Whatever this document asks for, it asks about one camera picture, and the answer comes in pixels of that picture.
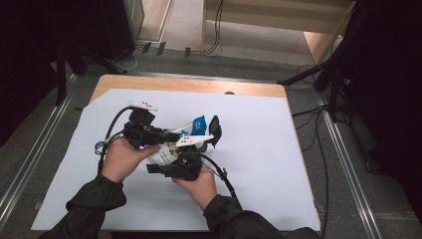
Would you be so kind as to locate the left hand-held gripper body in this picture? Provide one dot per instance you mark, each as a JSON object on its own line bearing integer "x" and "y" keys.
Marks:
{"x": 141, "y": 132}

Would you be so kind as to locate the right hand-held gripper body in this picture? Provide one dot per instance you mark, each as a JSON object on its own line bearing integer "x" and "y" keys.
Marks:
{"x": 187, "y": 167}

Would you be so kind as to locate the blue and white milk bag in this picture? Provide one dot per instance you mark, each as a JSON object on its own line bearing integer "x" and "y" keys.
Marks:
{"x": 199, "y": 126}

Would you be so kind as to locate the person's right hand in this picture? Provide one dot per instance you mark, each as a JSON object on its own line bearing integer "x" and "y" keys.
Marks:
{"x": 202, "y": 189}

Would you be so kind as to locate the person's left hand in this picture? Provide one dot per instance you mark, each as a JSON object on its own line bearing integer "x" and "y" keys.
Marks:
{"x": 122, "y": 161}

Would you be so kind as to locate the wooden table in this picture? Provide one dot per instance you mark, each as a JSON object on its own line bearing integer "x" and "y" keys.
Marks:
{"x": 185, "y": 84}

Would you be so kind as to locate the small black table knob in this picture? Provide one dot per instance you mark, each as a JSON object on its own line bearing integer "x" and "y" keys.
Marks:
{"x": 229, "y": 93}

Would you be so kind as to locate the white paper sheet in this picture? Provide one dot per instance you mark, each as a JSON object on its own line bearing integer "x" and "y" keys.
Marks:
{"x": 265, "y": 149}

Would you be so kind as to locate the black metal stand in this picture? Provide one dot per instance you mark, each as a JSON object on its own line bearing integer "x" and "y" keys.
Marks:
{"x": 60, "y": 83}

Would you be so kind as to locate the grey cabinet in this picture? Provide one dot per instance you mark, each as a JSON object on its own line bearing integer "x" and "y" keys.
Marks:
{"x": 134, "y": 16}

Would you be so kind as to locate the black curtain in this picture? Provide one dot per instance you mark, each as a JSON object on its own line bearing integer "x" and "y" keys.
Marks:
{"x": 33, "y": 49}
{"x": 391, "y": 99}

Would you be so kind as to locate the black tripod stand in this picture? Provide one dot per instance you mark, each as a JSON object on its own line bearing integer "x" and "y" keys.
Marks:
{"x": 300, "y": 75}

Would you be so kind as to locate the light wooden shelf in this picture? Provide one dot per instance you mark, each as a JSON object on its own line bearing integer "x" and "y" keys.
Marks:
{"x": 265, "y": 13}

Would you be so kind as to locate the small black floor bracket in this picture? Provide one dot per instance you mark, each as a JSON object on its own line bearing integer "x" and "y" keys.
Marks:
{"x": 146, "y": 47}
{"x": 187, "y": 52}
{"x": 161, "y": 48}

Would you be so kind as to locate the metal floor rail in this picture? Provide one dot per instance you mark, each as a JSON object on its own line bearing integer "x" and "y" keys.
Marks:
{"x": 351, "y": 186}
{"x": 33, "y": 156}

